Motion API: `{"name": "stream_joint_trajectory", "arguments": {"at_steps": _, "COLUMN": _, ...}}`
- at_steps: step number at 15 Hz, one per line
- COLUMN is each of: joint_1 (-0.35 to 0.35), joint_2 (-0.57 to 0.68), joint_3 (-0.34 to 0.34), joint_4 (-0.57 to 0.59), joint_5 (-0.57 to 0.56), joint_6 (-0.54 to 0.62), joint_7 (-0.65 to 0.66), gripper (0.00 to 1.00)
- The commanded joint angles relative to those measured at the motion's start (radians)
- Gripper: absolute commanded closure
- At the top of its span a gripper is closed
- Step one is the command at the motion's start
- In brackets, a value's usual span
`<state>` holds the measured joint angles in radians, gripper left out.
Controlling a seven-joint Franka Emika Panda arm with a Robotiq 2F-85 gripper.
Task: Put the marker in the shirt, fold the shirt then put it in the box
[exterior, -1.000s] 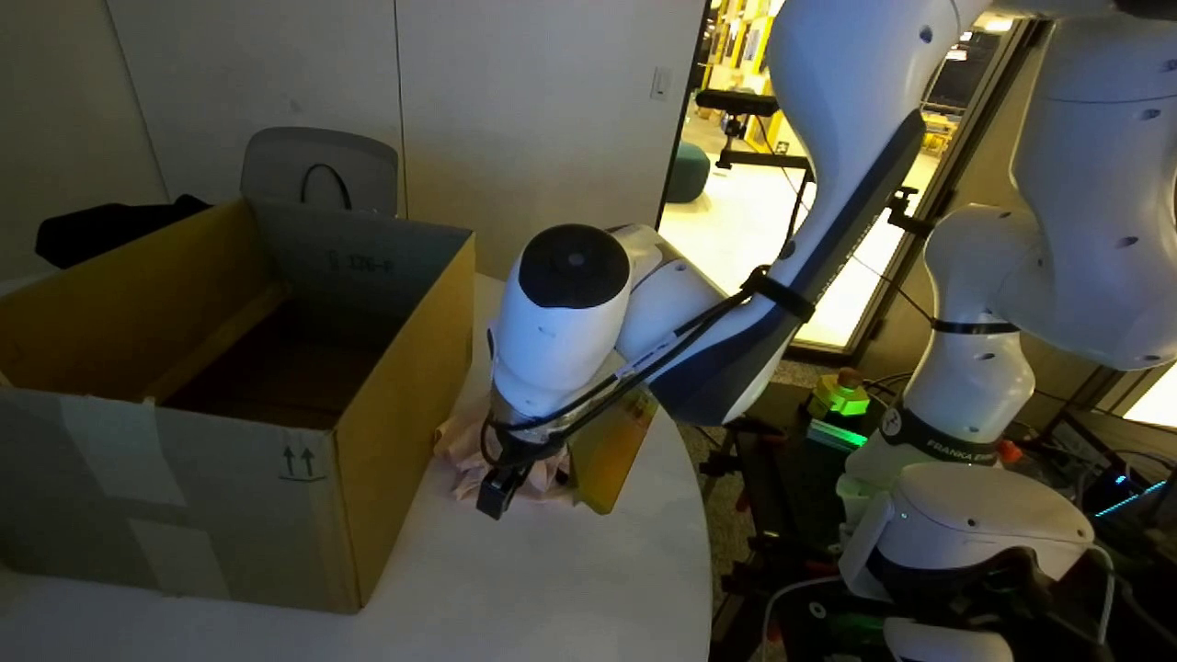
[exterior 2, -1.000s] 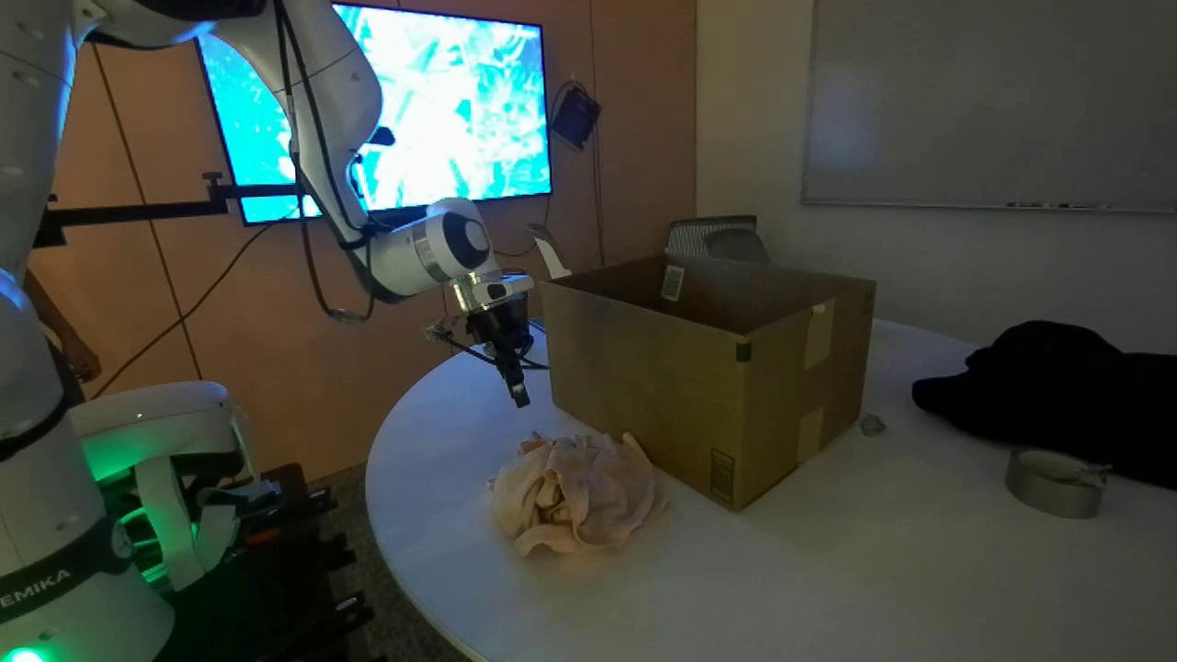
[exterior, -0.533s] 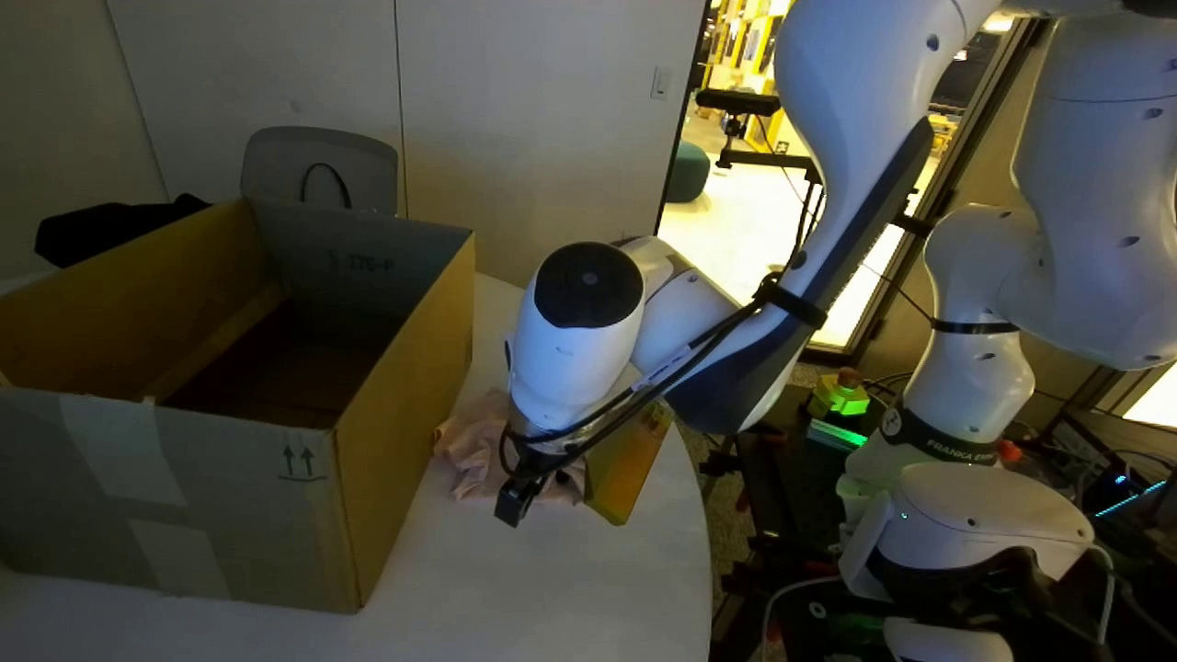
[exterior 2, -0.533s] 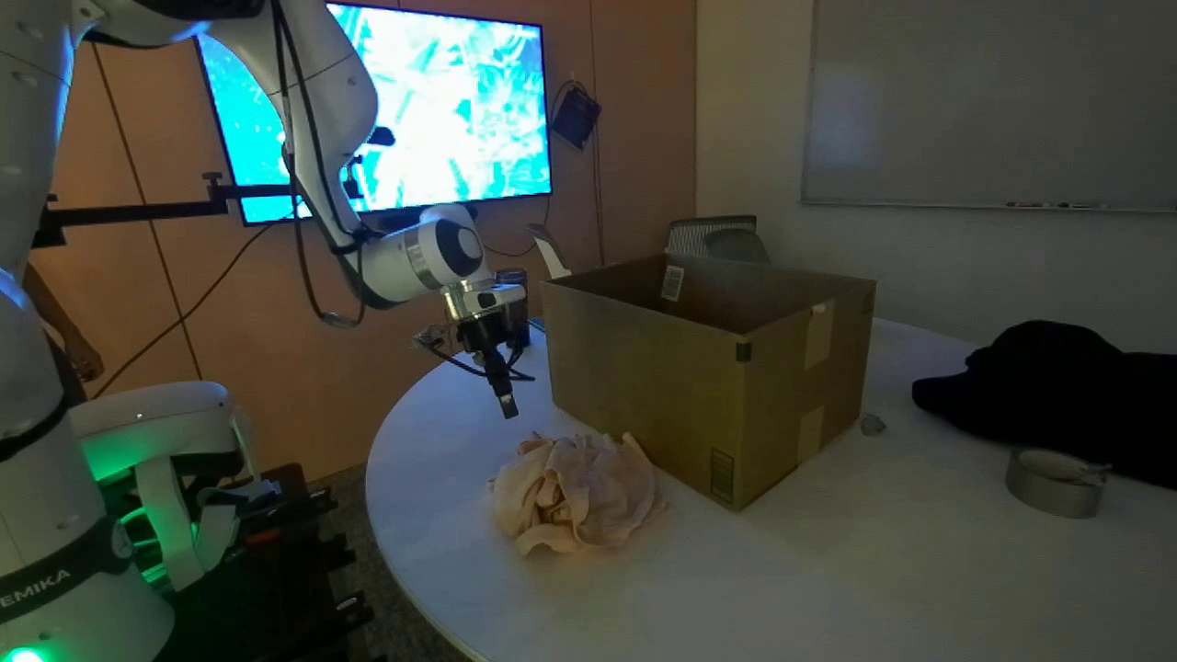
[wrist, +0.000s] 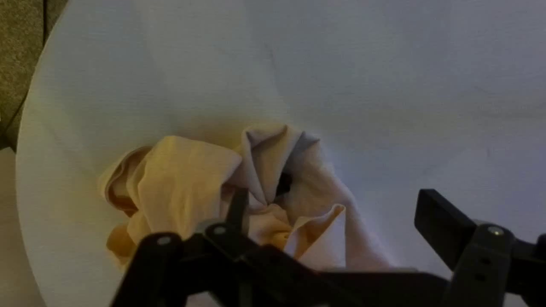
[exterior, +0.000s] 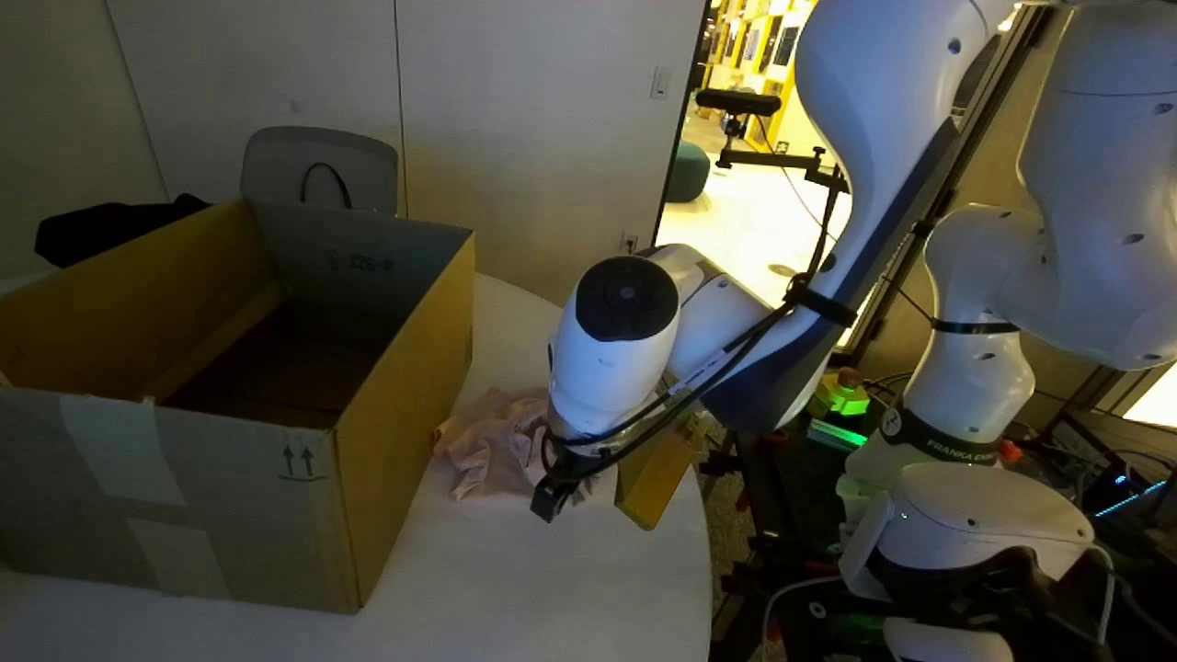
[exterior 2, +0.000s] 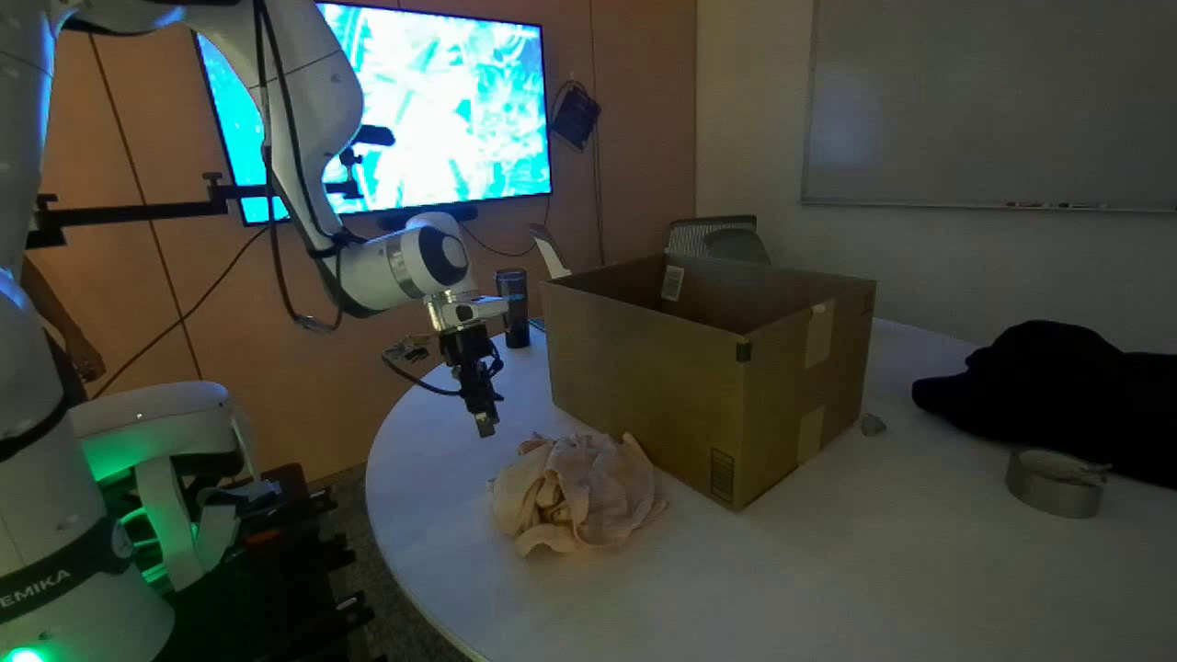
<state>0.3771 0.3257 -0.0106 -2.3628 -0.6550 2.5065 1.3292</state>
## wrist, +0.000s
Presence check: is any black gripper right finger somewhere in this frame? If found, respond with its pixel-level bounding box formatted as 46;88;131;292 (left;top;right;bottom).
412;188;546;307

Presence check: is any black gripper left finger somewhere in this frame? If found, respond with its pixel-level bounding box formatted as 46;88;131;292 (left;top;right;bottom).
109;188;354;307

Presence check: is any peach shirt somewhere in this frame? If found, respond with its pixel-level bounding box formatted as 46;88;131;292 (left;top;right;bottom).
97;125;399;275

